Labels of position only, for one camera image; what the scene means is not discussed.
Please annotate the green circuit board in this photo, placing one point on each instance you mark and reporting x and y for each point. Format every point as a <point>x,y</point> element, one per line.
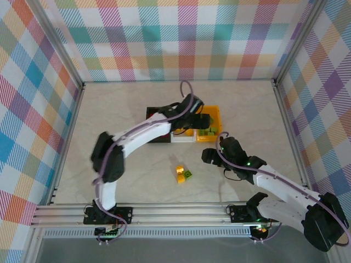
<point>109,229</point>
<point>261,229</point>

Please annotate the green lego brick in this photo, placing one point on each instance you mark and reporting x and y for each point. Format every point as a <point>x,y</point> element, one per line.
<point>212,119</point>
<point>203,132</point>
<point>187,173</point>
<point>214,128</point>
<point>211,133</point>

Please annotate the aluminium frame leg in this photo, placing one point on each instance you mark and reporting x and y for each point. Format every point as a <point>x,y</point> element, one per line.
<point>32,245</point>
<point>333,257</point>

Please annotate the yellow lego brick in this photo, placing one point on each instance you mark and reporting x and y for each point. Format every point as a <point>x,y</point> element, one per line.
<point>179,170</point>
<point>181,179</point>
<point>189,132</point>

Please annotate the aluminium mounting rail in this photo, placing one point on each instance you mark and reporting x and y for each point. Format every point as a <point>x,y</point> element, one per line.
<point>178,213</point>

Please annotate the aluminium side rail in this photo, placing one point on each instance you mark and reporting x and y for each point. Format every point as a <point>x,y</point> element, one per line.
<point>293,142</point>
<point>68,142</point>

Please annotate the black plastic bin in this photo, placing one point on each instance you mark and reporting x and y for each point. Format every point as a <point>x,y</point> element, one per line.
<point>148,109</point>

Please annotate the yellow-orange plastic bin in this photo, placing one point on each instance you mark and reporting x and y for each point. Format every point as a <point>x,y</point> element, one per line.
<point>216,112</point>

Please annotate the red lego brick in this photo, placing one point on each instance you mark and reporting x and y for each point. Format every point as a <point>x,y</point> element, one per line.
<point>165,136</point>

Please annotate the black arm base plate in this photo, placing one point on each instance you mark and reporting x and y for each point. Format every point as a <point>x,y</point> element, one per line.
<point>123,215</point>
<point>240,215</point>

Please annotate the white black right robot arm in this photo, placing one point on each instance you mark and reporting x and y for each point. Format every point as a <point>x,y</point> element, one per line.
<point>282,186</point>

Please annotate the white plastic bin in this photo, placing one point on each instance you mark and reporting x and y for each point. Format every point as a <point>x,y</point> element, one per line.
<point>182,139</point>

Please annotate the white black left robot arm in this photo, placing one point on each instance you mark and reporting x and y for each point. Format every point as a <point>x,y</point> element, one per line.
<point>142,131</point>

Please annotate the aluminium frame post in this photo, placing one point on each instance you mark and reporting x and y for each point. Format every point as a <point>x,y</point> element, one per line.
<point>298,41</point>
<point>61,43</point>

